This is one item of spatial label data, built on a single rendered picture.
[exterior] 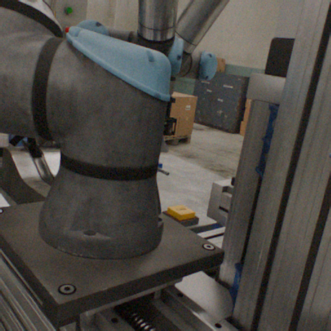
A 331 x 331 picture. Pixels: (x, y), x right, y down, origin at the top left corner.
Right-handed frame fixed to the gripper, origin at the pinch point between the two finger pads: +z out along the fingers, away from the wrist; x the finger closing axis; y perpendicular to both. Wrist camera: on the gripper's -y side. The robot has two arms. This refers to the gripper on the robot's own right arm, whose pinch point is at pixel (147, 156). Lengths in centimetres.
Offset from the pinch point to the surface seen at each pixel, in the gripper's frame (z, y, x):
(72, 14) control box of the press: -42, -72, 6
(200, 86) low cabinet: 17, -511, 511
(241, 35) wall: -92, -476, 567
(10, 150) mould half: 1.6, -17.7, -36.0
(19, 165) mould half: 4.3, -11.2, -35.4
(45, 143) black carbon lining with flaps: 0.6, -21.3, -24.2
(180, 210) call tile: 11.4, 17.1, 1.5
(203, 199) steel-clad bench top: 15.1, 5.2, 23.3
